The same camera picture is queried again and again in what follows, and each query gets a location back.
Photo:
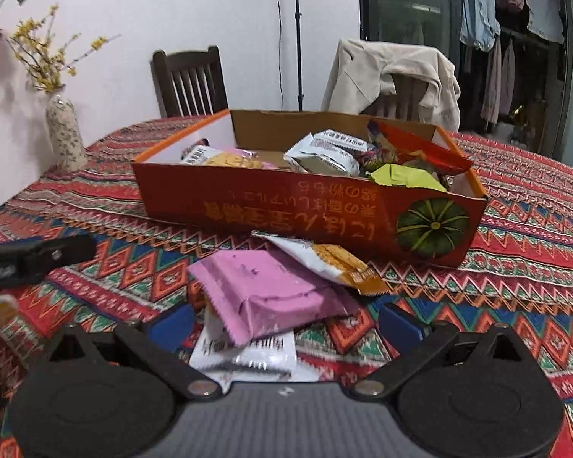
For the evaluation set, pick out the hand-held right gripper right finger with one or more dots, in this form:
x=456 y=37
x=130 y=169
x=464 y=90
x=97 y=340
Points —
x=403 y=327

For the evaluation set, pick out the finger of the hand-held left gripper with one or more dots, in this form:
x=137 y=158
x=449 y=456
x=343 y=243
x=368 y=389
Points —
x=62 y=250

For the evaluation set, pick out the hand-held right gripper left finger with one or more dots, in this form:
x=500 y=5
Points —
x=169 y=327

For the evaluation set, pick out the pink snack packet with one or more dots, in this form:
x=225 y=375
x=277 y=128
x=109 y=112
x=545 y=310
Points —
x=248 y=152
x=272 y=296

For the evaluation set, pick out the long green snack packet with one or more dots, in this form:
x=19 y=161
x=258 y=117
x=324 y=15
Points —
x=406 y=176

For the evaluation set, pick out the orange cardboard box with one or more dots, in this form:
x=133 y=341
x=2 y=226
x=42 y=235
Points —
x=267 y=210

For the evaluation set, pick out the colorful silver candy packet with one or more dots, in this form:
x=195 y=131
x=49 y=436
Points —
x=377 y=145

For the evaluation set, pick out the floral ceramic vase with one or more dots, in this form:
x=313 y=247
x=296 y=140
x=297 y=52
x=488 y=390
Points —
x=67 y=133

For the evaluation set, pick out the yellow flower branches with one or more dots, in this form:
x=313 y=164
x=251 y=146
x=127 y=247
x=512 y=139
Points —
x=43 y=74

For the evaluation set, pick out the dark wooden chair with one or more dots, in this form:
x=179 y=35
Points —
x=191 y=81

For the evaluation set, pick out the light wooden chair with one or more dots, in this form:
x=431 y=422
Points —
x=401 y=98

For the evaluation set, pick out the beige jacket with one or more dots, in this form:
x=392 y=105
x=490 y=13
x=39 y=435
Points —
x=363 y=71

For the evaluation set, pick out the pale hanging garment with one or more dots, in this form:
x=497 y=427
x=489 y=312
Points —
x=492 y=81
x=507 y=81

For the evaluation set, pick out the studio light on stand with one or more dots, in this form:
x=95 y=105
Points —
x=297 y=33

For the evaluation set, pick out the sliding glass door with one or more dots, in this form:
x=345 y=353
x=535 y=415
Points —
x=410 y=9

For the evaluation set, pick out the light blue hanging shirt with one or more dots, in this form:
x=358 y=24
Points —
x=477 y=9

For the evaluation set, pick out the white hanging blouse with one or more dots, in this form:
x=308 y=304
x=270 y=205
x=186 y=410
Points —
x=544 y=14

